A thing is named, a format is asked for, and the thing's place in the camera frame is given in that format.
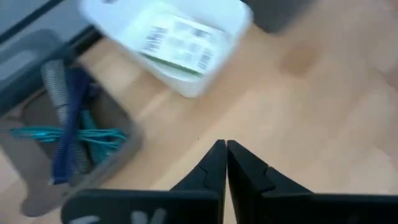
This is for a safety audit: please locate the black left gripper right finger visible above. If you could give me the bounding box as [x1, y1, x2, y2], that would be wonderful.
[227, 139, 398, 224]

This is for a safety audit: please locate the white plastic bin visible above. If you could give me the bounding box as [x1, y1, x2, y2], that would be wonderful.
[78, 0, 255, 99]

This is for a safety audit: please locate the white printed card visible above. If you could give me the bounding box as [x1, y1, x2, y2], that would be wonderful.
[123, 2, 233, 78]

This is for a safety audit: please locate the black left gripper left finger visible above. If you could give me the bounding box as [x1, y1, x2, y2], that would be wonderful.
[61, 139, 228, 224]

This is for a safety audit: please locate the teal cable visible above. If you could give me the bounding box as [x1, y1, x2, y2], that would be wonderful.
[80, 108, 125, 166]

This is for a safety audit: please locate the teal marker pen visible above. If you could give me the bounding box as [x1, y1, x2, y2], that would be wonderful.
[9, 125, 127, 144]

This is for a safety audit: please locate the grey cable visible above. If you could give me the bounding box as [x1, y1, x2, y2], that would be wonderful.
[41, 60, 91, 175]

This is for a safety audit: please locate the grey translucent plastic bin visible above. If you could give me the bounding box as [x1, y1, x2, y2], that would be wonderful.
[0, 29, 144, 218]

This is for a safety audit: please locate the purple cable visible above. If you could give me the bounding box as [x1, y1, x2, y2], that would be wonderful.
[50, 67, 95, 187]

